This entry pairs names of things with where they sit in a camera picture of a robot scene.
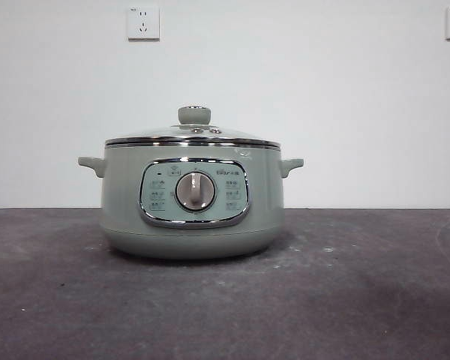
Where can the pale green electric cooking pot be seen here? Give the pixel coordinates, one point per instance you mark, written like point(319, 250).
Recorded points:
point(127, 195)

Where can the glass lid with green knob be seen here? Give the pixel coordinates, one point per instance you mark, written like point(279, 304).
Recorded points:
point(194, 114)

